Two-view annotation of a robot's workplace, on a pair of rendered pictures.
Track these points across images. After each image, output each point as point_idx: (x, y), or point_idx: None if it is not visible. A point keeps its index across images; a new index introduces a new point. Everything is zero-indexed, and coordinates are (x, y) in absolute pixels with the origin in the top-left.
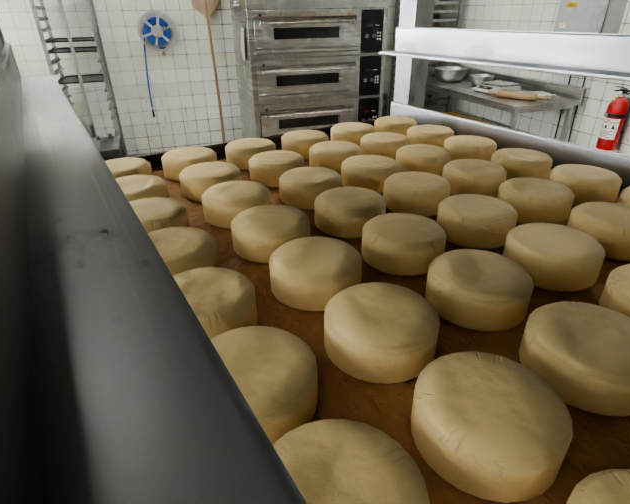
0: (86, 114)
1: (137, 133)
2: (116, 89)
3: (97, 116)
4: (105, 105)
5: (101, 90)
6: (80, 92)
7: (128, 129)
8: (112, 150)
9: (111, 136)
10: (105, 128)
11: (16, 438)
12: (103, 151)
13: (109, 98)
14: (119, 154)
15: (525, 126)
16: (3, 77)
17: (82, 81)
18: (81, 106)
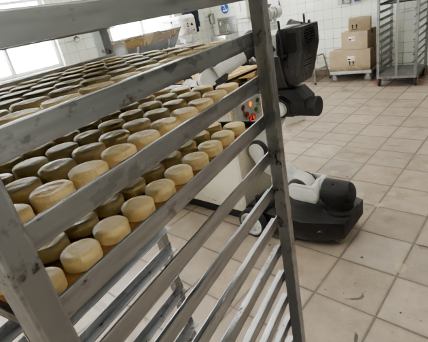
0: (403, 30)
1: None
2: None
3: (411, 31)
4: (420, 22)
5: (420, 9)
6: (403, 12)
7: None
8: (295, 28)
9: (309, 21)
10: (414, 41)
11: None
12: (291, 28)
13: (416, 13)
14: (299, 30)
15: None
16: None
17: (399, 1)
18: (401, 24)
